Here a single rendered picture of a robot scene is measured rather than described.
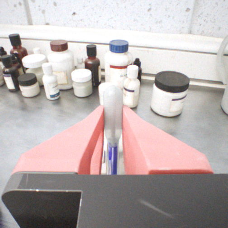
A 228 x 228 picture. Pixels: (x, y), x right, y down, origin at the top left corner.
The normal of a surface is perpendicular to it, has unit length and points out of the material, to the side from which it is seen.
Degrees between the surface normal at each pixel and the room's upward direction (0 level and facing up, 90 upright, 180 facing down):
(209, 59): 90
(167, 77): 0
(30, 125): 0
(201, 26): 90
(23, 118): 0
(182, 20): 90
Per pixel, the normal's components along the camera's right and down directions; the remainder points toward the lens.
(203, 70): -0.22, 0.59
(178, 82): 0.00, -0.79
